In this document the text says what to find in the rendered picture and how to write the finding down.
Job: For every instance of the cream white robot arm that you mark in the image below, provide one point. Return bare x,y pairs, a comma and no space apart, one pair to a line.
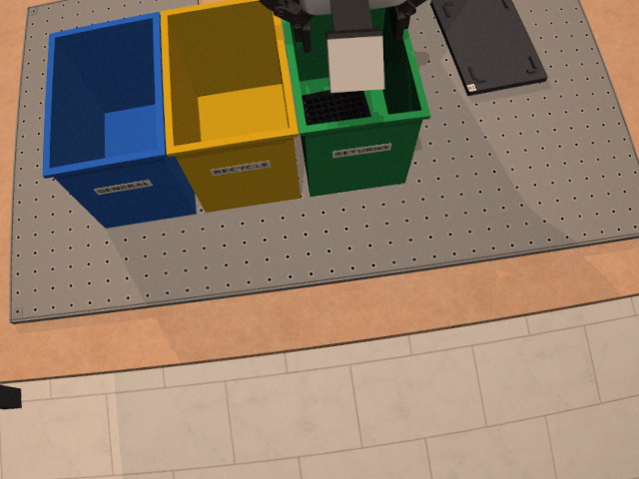
354,48

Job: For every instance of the blue open-top bin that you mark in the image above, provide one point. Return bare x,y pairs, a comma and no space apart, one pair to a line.
100,103

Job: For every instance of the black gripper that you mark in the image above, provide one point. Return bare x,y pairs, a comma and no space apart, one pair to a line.
299,12

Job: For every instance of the yellow open-top bin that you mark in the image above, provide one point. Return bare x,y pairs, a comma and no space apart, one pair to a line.
222,78

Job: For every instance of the green bin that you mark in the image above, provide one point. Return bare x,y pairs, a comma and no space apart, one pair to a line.
359,154

